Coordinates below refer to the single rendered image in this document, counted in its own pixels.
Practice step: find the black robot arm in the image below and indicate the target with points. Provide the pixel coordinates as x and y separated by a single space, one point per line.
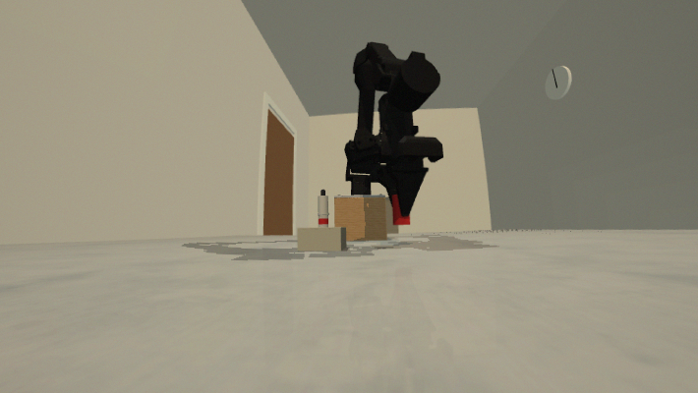
408 84

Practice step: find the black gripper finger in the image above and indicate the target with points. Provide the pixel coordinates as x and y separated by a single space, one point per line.
390 186
408 181

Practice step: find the red cylinder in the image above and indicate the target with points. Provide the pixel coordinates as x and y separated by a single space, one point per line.
397 217

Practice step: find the white marker with red band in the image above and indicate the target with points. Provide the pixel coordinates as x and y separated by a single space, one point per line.
323 210

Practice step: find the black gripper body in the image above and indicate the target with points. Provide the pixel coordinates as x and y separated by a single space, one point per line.
405 149

